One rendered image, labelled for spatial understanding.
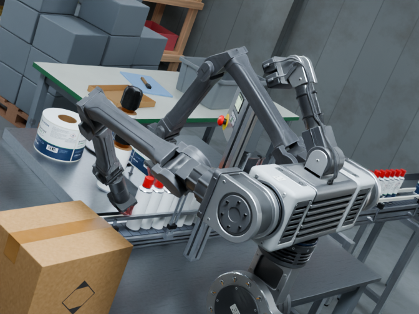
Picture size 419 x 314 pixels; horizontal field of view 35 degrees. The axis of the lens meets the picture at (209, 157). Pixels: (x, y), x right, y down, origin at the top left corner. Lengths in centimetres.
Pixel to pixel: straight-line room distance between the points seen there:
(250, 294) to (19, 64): 375
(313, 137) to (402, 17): 517
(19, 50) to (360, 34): 341
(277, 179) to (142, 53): 402
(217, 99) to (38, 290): 284
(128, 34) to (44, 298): 365
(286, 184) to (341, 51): 554
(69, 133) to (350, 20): 467
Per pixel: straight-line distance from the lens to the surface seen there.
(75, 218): 184
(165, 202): 237
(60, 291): 171
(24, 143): 277
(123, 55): 519
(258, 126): 225
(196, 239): 238
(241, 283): 165
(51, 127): 266
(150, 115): 380
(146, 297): 215
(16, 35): 513
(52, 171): 261
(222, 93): 431
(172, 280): 228
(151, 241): 240
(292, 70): 159
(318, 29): 708
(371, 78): 676
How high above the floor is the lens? 201
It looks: 20 degrees down
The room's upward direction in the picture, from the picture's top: 22 degrees clockwise
